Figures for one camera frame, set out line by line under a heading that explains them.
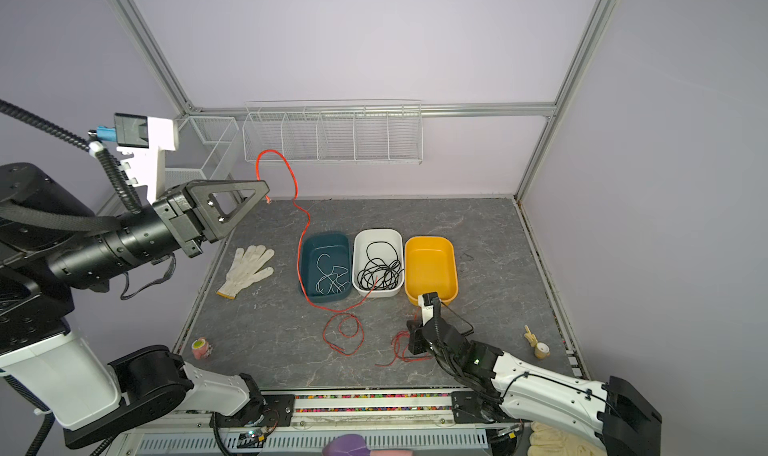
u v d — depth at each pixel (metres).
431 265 1.02
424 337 0.61
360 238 1.02
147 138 0.28
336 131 0.99
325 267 0.99
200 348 0.80
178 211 0.29
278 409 0.74
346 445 0.70
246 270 0.99
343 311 0.91
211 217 0.32
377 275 0.98
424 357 0.83
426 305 0.72
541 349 0.81
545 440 0.69
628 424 0.42
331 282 0.93
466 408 0.73
